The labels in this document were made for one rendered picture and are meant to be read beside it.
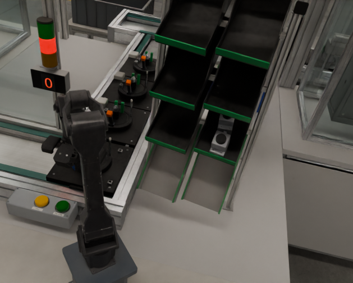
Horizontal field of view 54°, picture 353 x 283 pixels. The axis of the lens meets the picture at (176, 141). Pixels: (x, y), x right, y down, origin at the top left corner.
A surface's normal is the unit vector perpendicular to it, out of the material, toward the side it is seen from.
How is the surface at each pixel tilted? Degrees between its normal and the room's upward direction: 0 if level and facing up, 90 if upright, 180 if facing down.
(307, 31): 90
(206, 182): 45
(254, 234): 0
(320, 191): 90
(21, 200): 0
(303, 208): 90
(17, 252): 0
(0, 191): 90
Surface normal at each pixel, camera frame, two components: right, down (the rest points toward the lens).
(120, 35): -0.19, 0.62
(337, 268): 0.13, -0.75
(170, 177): -0.16, -0.13
